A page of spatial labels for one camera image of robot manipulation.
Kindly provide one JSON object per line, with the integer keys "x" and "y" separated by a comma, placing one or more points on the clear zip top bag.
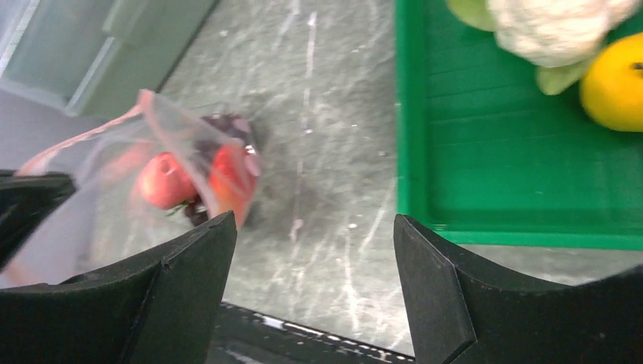
{"x": 133, "y": 183}

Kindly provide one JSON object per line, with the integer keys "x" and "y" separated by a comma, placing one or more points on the green plastic tray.
{"x": 485, "y": 158}

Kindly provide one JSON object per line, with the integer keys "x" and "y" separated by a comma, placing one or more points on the red orange mango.
{"x": 232, "y": 182}

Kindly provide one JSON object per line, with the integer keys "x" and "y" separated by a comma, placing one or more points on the dark red grape bunch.
{"x": 225, "y": 129}

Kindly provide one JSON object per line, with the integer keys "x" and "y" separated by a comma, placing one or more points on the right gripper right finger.
{"x": 464, "y": 308}

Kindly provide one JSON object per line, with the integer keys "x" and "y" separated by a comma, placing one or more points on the pink peach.
{"x": 164, "y": 183}

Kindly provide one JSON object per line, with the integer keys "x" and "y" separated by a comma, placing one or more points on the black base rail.
{"x": 242, "y": 335}

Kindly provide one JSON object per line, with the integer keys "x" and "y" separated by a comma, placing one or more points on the orange fruit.
{"x": 611, "y": 90}

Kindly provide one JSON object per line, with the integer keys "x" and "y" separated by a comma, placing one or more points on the white cauliflower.
{"x": 560, "y": 38}

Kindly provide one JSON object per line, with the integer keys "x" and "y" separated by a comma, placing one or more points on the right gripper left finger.
{"x": 158, "y": 306}

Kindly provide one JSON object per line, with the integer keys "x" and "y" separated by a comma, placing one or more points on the clear plastic storage box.
{"x": 91, "y": 58}

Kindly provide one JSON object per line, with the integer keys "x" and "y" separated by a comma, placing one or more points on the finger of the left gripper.
{"x": 25, "y": 202}

